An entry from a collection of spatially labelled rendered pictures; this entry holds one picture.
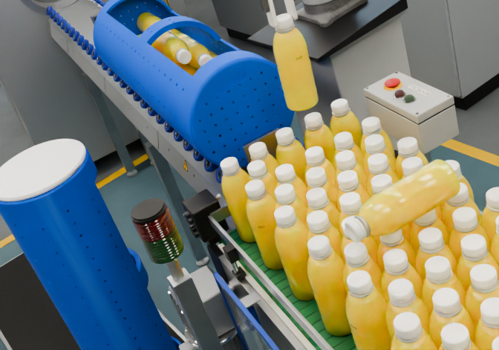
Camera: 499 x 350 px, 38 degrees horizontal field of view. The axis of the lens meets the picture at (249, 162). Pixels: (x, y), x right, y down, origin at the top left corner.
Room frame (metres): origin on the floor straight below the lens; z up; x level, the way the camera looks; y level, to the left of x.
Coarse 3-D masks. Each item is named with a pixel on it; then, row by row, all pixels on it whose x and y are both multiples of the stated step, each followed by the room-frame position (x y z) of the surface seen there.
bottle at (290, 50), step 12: (276, 36) 1.40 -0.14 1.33; (288, 36) 1.38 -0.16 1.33; (300, 36) 1.39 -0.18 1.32; (276, 48) 1.39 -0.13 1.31; (288, 48) 1.37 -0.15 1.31; (300, 48) 1.37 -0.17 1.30; (276, 60) 1.40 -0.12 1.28; (288, 60) 1.37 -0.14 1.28; (300, 60) 1.37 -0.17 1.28; (288, 72) 1.38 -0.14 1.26; (300, 72) 1.37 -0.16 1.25; (312, 72) 1.39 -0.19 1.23; (288, 84) 1.38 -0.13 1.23; (300, 84) 1.37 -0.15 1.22; (312, 84) 1.38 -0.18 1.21; (288, 96) 1.39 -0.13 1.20; (300, 96) 1.37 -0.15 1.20; (312, 96) 1.38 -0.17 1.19; (300, 108) 1.37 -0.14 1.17
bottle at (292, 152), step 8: (280, 144) 1.40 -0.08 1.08; (288, 144) 1.39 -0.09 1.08; (296, 144) 1.40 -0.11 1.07; (280, 152) 1.40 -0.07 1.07; (288, 152) 1.39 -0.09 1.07; (296, 152) 1.38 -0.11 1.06; (304, 152) 1.40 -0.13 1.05; (280, 160) 1.39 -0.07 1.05; (288, 160) 1.38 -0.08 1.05; (296, 160) 1.38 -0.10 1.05; (304, 160) 1.39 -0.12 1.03; (296, 168) 1.38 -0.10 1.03; (304, 168) 1.38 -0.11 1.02
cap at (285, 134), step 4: (284, 128) 1.43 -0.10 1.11; (288, 128) 1.42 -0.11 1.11; (276, 132) 1.42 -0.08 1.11; (280, 132) 1.41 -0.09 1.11; (284, 132) 1.41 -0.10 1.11; (288, 132) 1.40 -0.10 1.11; (292, 132) 1.40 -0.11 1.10; (276, 136) 1.41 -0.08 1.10; (280, 136) 1.40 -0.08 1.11; (284, 136) 1.39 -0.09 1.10; (288, 136) 1.39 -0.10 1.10; (292, 136) 1.40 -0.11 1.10; (280, 140) 1.40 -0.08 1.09; (284, 140) 1.39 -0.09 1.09; (288, 140) 1.39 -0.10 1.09
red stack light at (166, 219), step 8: (168, 208) 1.06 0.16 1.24; (160, 216) 1.03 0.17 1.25; (168, 216) 1.04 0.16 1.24; (136, 224) 1.03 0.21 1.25; (144, 224) 1.02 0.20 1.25; (152, 224) 1.02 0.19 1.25; (160, 224) 1.02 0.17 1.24; (168, 224) 1.03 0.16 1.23; (144, 232) 1.02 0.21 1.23; (152, 232) 1.02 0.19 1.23; (160, 232) 1.02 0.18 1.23; (168, 232) 1.03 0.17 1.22; (144, 240) 1.03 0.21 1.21; (152, 240) 1.02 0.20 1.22
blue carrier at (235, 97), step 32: (128, 0) 2.41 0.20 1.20; (160, 0) 2.38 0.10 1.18; (96, 32) 2.33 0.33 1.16; (128, 32) 2.08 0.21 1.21; (160, 32) 1.96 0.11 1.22; (192, 32) 2.24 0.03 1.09; (128, 64) 1.99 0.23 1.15; (160, 64) 1.79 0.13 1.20; (224, 64) 1.58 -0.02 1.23; (256, 64) 1.60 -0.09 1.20; (160, 96) 1.73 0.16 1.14; (192, 96) 1.56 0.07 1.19; (224, 96) 1.57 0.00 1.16; (256, 96) 1.59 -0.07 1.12; (192, 128) 1.54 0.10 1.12; (224, 128) 1.56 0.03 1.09; (256, 128) 1.58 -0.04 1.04
